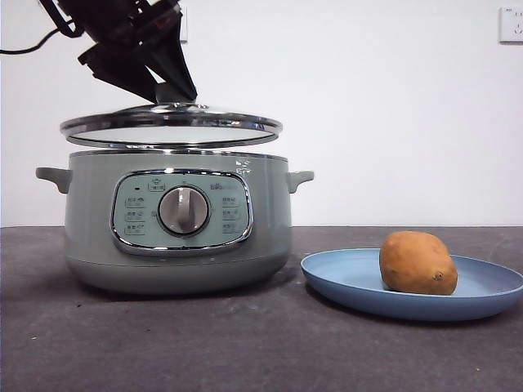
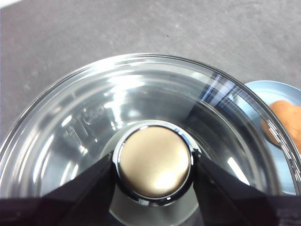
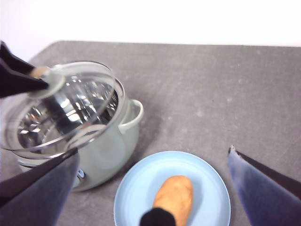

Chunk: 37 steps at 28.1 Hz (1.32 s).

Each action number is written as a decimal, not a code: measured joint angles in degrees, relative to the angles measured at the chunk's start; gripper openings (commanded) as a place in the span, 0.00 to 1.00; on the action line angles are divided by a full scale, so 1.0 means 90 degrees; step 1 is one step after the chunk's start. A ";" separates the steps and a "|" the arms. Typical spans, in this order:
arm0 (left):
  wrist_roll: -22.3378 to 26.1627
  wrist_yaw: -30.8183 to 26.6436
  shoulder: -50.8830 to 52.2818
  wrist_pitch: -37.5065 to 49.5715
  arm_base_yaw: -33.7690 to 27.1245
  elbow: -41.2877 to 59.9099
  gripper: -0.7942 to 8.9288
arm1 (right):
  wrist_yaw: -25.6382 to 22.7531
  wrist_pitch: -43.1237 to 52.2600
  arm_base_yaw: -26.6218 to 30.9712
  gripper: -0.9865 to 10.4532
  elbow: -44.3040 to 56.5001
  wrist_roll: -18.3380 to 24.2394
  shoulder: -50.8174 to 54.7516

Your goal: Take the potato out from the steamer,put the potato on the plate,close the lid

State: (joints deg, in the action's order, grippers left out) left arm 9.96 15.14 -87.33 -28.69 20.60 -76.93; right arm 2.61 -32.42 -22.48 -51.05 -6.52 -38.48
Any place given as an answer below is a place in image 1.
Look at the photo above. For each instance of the brown potato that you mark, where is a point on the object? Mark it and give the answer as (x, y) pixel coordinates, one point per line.
(417, 261)

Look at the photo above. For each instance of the pale green electric steamer pot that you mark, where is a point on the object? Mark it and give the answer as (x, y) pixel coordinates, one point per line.
(180, 265)

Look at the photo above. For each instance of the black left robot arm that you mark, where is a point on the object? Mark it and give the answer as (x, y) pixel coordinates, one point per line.
(118, 20)

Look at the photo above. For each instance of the white wall socket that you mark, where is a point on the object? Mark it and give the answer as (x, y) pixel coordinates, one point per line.
(511, 24)
(184, 28)

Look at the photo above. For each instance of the blue round plate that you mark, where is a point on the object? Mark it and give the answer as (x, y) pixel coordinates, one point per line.
(347, 277)

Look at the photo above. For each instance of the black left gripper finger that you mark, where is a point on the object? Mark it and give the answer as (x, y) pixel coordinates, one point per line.
(122, 75)
(175, 61)

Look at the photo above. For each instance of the glass lid with green knob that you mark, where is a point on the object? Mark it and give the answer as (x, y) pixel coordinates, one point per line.
(171, 122)

